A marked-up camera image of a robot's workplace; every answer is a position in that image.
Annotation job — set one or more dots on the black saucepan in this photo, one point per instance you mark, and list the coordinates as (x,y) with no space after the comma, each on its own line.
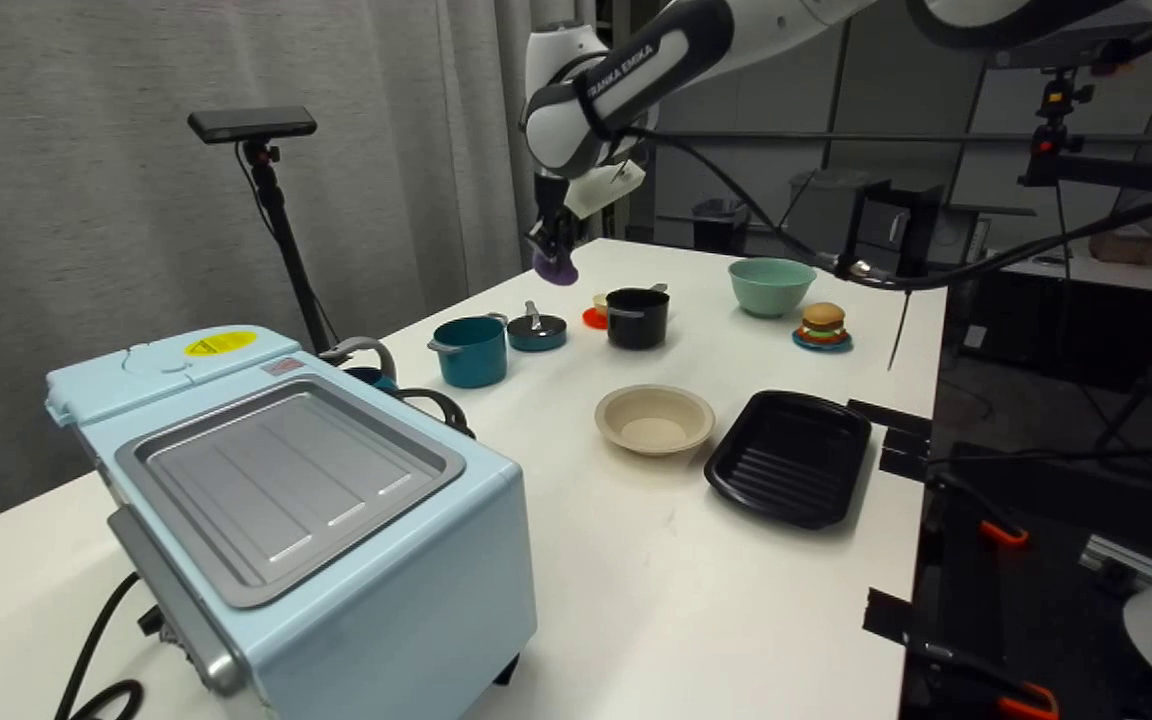
(639,318)

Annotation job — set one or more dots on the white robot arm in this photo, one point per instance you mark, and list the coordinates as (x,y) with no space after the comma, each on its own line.
(586,98)

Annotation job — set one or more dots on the teal toy pot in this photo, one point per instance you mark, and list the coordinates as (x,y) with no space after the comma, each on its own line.
(468,351)

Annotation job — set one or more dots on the teal pot lid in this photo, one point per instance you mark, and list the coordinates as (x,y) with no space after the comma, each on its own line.
(537,329)

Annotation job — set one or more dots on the black baking tray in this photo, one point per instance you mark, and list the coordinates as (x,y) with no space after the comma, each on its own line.
(790,456)

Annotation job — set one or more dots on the light blue toaster oven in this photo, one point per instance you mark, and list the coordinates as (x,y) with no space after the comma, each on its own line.
(308,539)

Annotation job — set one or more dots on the toy hamburger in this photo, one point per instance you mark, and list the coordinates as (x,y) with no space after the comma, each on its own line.
(822,329)

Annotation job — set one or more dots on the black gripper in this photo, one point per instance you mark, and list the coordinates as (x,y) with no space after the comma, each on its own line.
(558,227)

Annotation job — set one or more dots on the mint green bowl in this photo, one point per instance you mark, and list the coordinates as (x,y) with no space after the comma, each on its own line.
(768,287)

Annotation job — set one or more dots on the cream white plate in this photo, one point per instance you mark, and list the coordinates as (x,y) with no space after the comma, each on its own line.
(653,422)

